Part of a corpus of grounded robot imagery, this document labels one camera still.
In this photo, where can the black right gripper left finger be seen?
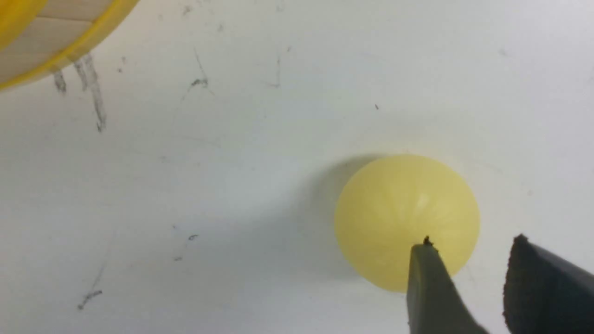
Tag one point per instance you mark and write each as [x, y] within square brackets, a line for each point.
[434, 305]

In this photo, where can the yellow bun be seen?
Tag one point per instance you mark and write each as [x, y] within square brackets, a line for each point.
[396, 202]

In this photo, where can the bamboo steamer tray yellow rim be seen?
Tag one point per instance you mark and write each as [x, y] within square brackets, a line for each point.
[40, 37]

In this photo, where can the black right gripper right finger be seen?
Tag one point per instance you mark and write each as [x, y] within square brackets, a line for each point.
[546, 294]

